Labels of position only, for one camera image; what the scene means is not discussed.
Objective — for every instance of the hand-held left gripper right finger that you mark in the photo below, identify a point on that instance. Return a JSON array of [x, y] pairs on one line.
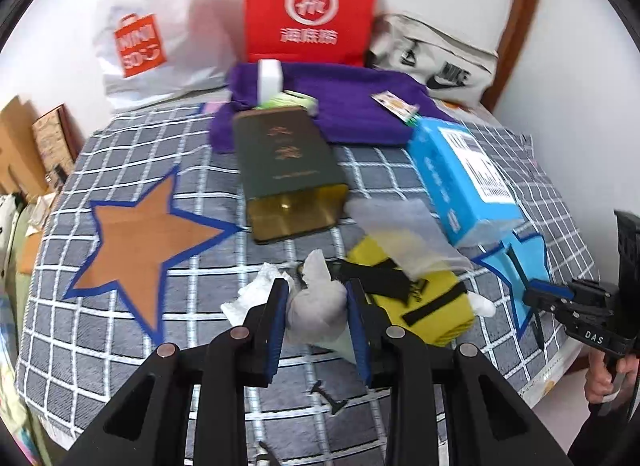
[[357, 336]]

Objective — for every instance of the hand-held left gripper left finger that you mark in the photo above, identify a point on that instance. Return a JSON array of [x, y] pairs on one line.
[[277, 336]]

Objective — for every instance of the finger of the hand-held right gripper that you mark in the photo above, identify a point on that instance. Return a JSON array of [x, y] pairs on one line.
[[547, 298]]

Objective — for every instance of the light grey sock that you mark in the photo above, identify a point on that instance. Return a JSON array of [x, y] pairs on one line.
[[317, 311]]

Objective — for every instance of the white tissue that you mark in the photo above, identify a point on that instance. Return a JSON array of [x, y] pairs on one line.
[[250, 296]]

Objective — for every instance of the translucent plastic bag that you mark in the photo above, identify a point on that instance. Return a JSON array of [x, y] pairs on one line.
[[400, 231]]

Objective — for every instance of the small label card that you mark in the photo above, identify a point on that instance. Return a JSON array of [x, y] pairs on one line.
[[392, 104]]

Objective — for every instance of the light green tissue packet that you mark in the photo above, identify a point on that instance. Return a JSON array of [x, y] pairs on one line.
[[292, 101]]

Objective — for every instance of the white sponge block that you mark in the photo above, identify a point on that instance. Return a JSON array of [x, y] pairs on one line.
[[269, 80]]

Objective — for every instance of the person's right forearm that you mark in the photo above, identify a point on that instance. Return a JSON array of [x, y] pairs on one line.
[[610, 436]]

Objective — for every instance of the person's right hand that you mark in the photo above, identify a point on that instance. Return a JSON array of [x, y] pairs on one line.
[[597, 381]]

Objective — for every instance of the blue star marker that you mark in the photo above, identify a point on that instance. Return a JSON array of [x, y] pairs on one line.
[[505, 266]]

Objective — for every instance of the printed bed sheet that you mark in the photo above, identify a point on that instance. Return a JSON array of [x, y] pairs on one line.
[[550, 376]]

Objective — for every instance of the grey checked blanket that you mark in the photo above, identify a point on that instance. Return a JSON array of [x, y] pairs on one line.
[[150, 361]]

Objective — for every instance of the blue cardboard box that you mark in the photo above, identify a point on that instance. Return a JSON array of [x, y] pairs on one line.
[[460, 180]]

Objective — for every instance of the brown star marker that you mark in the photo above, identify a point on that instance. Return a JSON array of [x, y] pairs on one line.
[[140, 246]]

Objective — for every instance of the dark green tin box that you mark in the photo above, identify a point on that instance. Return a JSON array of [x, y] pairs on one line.
[[285, 165]]

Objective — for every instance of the purple towel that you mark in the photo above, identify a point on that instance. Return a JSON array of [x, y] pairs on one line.
[[350, 100]]

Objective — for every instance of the grey waist bag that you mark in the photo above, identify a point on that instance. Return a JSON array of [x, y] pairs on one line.
[[440, 55]]

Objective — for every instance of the red paper bag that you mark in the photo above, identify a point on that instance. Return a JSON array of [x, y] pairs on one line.
[[310, 0]]

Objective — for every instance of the white plastic shopping bag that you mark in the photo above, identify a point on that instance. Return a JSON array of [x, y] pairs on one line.
[[165, 10]]

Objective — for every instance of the brown wooden door frame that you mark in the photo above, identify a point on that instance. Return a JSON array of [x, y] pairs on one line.
[[520, 20]]

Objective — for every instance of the patterned picture frame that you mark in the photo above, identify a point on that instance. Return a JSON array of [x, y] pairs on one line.
[[57, 145]]

